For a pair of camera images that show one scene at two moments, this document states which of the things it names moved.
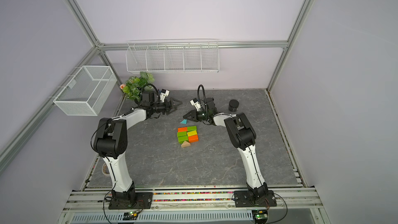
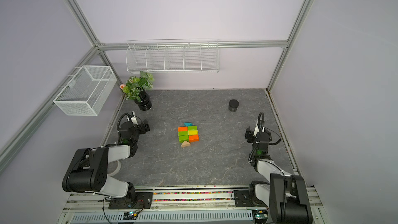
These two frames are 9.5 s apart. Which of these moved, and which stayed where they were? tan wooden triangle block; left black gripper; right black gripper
Moved: right black gripper; left black gripper
Stayed: tan wooden triangle block
